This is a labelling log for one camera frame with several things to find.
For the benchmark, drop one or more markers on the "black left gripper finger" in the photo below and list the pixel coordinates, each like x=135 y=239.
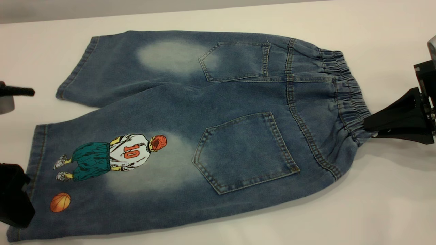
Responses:
x=17 y=92
x=13 y=197

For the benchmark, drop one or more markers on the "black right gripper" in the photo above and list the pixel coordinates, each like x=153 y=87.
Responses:
x=429 y=88

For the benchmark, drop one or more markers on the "blue denim shorts basketball print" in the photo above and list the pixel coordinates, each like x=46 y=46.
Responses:
x=211 y=112

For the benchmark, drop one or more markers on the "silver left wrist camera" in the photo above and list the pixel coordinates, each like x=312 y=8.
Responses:
x=6 y=104

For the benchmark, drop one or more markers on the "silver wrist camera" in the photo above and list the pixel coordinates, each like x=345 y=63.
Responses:
x=432 y=47
x=6 y=104

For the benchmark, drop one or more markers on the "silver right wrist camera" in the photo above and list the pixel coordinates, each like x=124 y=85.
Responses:
x=432 y=47

